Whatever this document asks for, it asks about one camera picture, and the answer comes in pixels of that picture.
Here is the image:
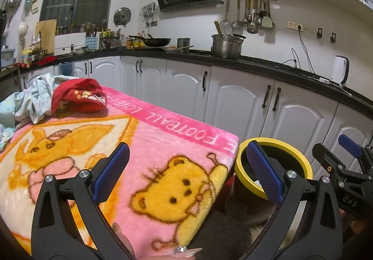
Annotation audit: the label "white electric kettle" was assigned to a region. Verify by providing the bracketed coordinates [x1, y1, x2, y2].
[332, 55, 349, 87]

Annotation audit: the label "wooden cutting board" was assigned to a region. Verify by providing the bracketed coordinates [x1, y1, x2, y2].
[35, 19, 57, 55]

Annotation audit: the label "light blue cloth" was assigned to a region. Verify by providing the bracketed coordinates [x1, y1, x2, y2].
[0, 72, 79, 150]

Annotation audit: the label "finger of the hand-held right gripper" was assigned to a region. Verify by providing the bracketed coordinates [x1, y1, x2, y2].
[338, 134, 366, 159]
[312, 143, 347, 174]

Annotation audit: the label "black wok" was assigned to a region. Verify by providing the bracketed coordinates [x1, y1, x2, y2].
[129, 35, 172, 47]

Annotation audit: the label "white round wall fixture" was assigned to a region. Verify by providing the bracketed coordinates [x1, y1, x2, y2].
[18, 23, 29, 45]

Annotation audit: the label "row of hanging utensils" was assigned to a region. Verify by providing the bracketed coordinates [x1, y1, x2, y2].
[218, 0, 277, 35]

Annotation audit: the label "hanging pot lid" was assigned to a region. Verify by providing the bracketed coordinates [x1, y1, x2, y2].
[114, 7, 131, 27]

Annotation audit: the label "row of condiment bottles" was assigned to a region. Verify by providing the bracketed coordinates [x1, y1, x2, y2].
[100, 28, 149, 50]

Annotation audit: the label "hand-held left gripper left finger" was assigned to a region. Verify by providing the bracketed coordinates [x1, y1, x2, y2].
[31, 142, 137, 260]

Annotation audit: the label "black kitchen countertop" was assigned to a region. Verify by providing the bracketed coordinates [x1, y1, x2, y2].
[0, 47, 373, 119]

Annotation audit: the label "red cloth garment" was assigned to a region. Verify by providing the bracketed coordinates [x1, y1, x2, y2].
[52, 78, 109, 116]

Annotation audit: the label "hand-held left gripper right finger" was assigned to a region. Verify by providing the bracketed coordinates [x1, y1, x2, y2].
[246, 140, 344, 260]

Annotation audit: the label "grey plastic box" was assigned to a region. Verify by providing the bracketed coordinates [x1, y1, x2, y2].
[0, 47, 16, 67]

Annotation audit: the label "person's right hand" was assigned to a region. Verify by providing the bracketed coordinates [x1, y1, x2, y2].
[339, 210, 365, 233]

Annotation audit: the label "black power cable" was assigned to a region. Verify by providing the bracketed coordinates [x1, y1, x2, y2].
[281, 28, 321, 78]

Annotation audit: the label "person's left hand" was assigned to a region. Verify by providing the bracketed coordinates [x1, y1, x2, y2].
[112, 222, 204, 260]

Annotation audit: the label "yellow-rimmed black bin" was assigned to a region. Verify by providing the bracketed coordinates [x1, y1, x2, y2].
[235, 137, 314, 211]

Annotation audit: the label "large steel stockpot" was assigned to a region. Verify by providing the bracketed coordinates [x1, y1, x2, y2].
[211, 33, 247, 60]

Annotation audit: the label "hanging small kitchen tools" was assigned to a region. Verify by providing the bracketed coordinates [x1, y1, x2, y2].
[142, 2, 155, 19]

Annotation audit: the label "row of glass jars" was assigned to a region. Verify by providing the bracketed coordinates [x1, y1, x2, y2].
[55, 19, 111, 35]

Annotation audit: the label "blue slotted utensil holder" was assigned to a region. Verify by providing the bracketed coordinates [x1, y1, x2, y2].
[85, 36, 101, 51]

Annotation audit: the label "red cloth on counter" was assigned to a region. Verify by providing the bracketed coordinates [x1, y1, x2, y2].
[34, 56, 58, 66]

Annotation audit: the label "pink printed blanket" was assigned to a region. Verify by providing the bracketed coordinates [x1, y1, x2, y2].
[0, 85, 240, 257]

